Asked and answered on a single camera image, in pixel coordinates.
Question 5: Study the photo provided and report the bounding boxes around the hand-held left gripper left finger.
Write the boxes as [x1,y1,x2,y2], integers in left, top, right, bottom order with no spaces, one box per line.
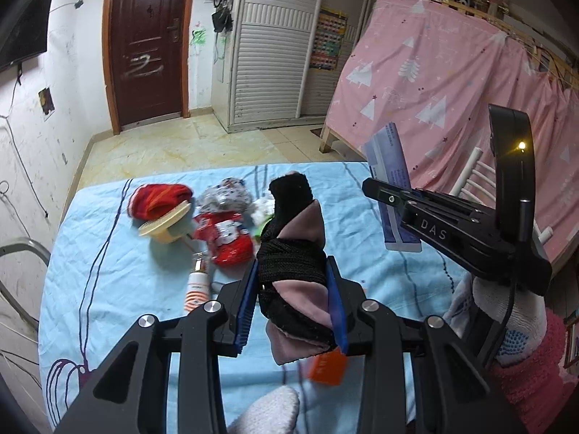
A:
[54,262,259,434]

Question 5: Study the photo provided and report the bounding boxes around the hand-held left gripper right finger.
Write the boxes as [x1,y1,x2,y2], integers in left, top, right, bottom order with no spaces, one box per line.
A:
[326,257,530,434]

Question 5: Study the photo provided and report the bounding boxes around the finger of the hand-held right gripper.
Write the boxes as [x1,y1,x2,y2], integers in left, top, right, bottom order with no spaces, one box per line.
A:
[362,177,474,212]

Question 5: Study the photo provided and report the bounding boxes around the blue and white box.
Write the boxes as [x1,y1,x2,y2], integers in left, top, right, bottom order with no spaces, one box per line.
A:
[364,122,422,252]

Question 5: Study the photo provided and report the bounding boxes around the red snack packet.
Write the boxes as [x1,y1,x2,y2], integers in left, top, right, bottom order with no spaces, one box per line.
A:
[194,212,254,267]

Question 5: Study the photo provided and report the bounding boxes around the black and pink sock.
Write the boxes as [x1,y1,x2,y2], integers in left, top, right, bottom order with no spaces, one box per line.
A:
[255,172,340,366]

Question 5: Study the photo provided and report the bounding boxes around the person's right forearm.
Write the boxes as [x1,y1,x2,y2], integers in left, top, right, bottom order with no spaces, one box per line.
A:
[491,310,579,421]

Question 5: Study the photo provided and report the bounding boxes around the person's right hand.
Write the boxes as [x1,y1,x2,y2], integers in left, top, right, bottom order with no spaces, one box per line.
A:
[470,277,550,366]

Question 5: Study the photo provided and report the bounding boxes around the person's left hand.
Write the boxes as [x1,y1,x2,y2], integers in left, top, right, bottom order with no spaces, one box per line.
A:
[226,386,300,434]

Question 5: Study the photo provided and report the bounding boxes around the orange striped white bottle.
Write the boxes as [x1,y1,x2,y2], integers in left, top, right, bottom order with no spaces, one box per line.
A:
[183,253,211,312]

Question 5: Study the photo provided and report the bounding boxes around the small orange box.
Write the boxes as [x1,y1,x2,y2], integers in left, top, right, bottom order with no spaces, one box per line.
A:
[308,350,349,387]

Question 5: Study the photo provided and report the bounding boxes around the white printed cloth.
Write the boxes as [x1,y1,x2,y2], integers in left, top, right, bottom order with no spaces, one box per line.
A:
[445,276,476,340]

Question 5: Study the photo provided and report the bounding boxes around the white metal chair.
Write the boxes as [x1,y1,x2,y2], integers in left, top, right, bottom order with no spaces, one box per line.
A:
[448,147,553,245]

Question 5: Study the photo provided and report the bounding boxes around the crumpled white tissue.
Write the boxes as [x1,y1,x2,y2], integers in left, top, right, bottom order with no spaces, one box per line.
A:
[251,196,276,227]

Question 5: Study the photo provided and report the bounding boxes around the pink printed bed curtain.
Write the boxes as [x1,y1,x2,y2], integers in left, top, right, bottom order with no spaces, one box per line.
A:
[325,0,579,263]

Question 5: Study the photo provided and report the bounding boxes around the white printed crumpled packet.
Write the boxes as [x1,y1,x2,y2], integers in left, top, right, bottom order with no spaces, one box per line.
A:
[199,178,253,213]

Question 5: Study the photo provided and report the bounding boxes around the yellow comb brush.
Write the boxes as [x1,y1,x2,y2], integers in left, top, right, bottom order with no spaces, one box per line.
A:
[138,201,193,242]

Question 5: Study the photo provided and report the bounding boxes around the light blue tablecloth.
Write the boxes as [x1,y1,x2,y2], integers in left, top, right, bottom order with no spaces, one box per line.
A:
[38,160,476,434]

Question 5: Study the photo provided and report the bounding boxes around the red knit sock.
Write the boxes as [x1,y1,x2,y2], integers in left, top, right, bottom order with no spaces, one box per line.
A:
[127,183,193,222]

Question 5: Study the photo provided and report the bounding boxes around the white louvred wardrobe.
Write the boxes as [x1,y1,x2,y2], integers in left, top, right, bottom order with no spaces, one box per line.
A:
[212,0,376,134]

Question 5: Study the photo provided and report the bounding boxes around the grey metal chair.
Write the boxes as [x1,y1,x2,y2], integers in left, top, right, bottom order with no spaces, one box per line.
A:
[0,236,50,326]

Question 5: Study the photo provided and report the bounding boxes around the dark brown door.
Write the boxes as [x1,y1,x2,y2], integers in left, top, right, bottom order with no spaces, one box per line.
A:
[103,0,197,135]

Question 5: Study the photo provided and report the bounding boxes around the colourful wall poster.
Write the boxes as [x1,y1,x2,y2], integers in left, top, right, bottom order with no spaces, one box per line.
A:
[310,7,349,72]

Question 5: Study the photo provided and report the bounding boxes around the black wall television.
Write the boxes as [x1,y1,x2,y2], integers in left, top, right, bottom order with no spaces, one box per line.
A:
[0,0,56,73]

